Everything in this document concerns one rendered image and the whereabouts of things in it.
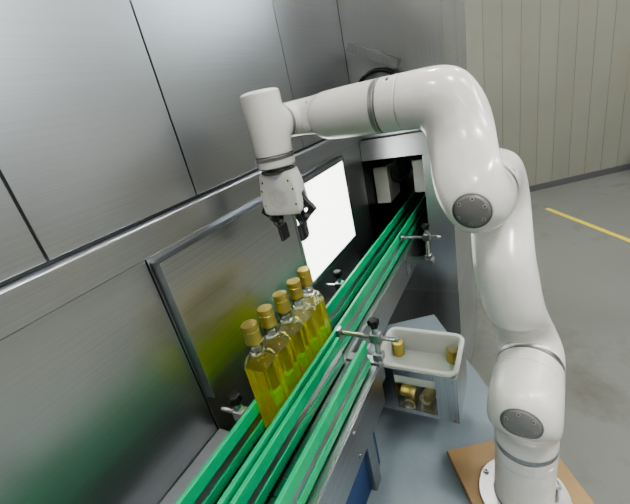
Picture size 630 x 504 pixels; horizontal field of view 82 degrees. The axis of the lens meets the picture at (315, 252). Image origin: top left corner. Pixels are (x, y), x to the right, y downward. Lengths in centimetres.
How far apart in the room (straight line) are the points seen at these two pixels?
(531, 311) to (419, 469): 62
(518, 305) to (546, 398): 16
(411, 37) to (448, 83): 98
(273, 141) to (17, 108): 41
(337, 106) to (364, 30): 98
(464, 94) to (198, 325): 65
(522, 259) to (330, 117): 40
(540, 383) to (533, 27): 489
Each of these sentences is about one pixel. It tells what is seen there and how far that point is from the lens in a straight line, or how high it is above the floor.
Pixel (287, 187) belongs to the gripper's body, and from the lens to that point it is 80.
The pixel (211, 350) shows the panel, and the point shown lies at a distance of 86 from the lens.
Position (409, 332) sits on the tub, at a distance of 117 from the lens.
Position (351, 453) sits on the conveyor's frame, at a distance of 90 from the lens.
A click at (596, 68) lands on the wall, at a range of 588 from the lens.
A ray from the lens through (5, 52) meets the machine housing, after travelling 71.
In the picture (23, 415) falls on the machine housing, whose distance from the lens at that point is 71.
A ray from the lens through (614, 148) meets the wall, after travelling 624.
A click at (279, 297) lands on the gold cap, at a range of 81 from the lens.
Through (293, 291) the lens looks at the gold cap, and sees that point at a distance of 85.
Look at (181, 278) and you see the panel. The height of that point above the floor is 144.
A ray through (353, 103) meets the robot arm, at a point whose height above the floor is 169.
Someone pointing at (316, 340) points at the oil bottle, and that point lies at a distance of 93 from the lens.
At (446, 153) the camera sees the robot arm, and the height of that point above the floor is 160.
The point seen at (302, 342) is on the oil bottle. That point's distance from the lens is 87.
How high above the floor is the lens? 171
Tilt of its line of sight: 23 degrees down
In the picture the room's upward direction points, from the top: 13 degrees counter-clockwise
